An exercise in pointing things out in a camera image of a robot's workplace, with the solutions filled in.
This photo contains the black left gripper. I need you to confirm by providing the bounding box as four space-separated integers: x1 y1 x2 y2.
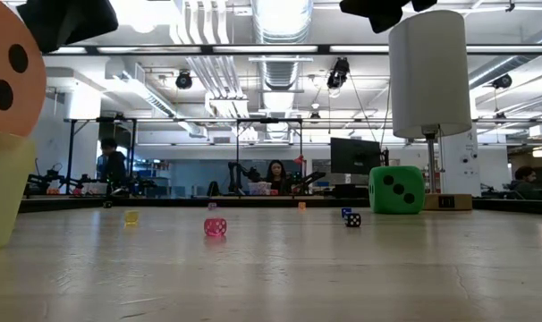
16 0 119 54

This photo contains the orange foam die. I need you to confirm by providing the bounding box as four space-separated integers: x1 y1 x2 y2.
0 0 47 138

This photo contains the green foam die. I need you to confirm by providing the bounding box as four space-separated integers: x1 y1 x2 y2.
368 165 427 216

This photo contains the black ceiling spotlight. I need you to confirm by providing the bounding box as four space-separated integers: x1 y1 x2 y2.
492 72 513 89
174 70 194 90
326 56 351 89

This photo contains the white cylinder table lamp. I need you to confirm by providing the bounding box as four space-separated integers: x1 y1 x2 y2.
388 9 474 212

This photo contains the black computer monitor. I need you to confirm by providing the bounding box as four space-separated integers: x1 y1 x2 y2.
329 137 383 176

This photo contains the person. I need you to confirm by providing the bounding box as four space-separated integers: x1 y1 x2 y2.
96 137 128 196
510 165 540 200
264 159 290 197

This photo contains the yellow translucent plastic bin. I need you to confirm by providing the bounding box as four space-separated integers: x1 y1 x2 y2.
0 129 38 251

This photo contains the white plastic container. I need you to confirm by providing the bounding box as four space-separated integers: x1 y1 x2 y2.
247 181 272 197

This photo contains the small pink translucent die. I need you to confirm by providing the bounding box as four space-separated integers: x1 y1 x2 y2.
203 216 228 237

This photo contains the black background rig frame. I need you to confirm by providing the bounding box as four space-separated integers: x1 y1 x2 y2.
234 117 304 198
64 116 139 198

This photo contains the black metal table frame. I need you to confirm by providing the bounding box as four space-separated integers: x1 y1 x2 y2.
18 194 542 216

